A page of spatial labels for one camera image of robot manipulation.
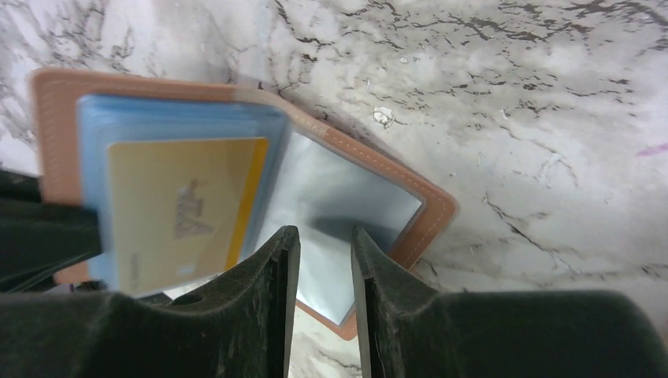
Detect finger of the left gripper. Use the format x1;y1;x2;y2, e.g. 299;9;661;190
1;170;102;292

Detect brown leather card holder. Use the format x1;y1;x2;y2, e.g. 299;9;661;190
31;68;457;340

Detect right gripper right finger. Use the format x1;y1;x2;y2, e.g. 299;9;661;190
351;227;667;377

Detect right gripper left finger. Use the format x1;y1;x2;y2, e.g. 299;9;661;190
1;225;300;377

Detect credit card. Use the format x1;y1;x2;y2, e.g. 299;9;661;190
108;138;269;296

